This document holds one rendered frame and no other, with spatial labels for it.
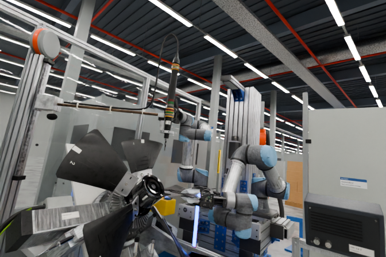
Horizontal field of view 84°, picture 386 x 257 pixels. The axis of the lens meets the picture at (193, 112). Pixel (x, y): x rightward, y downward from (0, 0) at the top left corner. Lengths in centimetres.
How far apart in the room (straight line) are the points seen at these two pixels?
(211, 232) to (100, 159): 115
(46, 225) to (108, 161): 28
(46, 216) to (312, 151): 232
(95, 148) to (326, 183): 220
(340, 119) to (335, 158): 40
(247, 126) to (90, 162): 134
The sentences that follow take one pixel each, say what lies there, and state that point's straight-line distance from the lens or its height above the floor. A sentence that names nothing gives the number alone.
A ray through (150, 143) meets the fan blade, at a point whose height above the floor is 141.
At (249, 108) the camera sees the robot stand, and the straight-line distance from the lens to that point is 194.
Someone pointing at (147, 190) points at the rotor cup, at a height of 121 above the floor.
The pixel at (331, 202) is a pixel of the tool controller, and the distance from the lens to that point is 112.
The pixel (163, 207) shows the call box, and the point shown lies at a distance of 150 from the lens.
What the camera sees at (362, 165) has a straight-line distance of 259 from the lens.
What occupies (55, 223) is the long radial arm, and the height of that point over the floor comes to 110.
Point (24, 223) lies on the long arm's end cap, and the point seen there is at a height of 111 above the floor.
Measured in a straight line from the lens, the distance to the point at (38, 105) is 131.
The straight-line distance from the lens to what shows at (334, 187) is 259.
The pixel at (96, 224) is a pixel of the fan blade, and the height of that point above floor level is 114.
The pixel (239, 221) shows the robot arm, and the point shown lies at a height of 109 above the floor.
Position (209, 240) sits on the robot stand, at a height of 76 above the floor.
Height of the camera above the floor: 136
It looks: 12 degrees up
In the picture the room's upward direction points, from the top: 6 degrees clockwise
